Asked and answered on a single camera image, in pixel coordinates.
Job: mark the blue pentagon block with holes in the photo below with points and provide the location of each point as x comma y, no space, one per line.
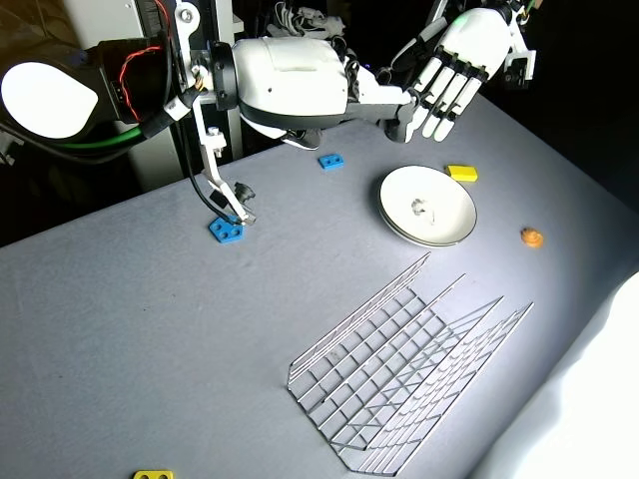
224,232

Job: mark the small orange toy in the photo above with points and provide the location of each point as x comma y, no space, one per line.
532,238

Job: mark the yellow rectangular block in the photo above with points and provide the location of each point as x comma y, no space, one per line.
462,173

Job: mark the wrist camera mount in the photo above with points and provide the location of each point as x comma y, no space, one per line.
213,164
521,67

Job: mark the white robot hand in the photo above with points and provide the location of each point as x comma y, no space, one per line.
479,40
294,80

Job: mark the spare white robot hand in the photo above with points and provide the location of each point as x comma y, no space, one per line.
309,22

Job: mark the yellow block with holes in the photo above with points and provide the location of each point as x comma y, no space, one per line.
152,475

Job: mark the small blue rectangular block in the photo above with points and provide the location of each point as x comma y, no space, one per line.
331,161

